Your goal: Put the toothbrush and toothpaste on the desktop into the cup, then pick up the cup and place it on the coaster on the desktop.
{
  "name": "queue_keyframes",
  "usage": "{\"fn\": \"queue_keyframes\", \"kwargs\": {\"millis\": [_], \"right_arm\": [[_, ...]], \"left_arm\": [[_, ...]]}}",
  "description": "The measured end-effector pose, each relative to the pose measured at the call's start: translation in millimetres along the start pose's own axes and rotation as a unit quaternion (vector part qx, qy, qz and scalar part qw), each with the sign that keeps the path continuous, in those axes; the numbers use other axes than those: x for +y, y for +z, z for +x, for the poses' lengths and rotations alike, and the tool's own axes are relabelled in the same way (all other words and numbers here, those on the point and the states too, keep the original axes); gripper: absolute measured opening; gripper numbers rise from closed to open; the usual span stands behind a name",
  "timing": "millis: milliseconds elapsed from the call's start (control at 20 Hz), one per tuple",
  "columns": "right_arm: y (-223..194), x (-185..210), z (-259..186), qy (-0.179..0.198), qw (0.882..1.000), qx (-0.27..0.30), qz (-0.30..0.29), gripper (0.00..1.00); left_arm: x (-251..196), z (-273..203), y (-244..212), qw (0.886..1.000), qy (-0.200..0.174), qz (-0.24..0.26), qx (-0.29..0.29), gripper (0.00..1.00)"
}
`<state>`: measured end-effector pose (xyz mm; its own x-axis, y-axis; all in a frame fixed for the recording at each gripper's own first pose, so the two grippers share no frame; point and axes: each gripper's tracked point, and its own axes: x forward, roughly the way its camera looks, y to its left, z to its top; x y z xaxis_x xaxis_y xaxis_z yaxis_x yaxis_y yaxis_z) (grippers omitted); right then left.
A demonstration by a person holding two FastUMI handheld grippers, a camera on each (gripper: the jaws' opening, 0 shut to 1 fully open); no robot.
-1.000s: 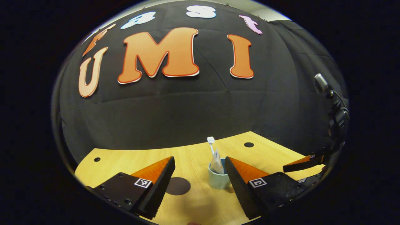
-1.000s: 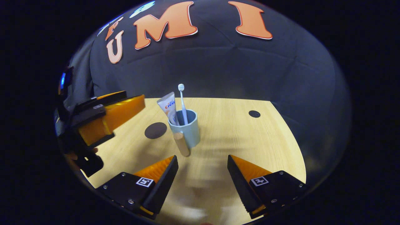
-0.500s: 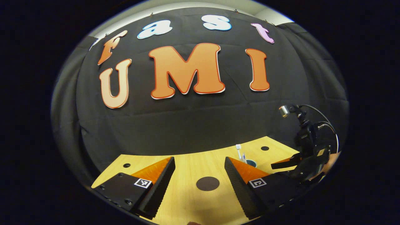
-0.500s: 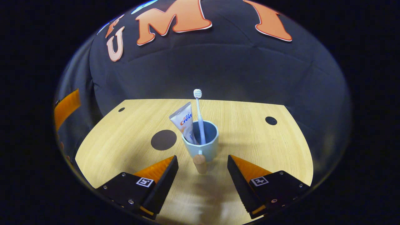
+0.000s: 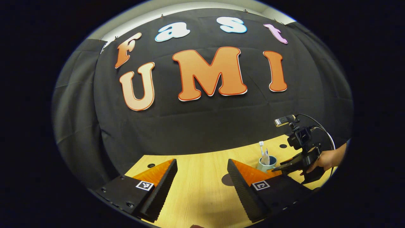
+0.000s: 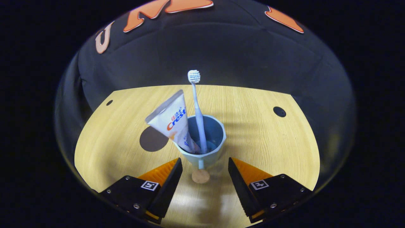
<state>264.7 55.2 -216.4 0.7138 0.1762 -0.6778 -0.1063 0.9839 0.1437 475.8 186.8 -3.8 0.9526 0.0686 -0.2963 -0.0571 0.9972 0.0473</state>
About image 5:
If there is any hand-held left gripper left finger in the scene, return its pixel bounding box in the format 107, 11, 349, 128
95, 158, 178, 223

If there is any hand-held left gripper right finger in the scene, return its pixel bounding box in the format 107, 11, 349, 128
227, 158, 317, 223

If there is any light green cup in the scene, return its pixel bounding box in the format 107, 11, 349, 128
257, 155, 277, 173

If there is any wooden desktop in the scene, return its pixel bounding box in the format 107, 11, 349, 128
125, 135, 337, 228

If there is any black backdrop cloth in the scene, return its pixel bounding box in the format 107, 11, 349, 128
93, 8, 317, 178

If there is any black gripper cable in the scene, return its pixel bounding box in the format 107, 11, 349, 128
296, 113, 336, 178

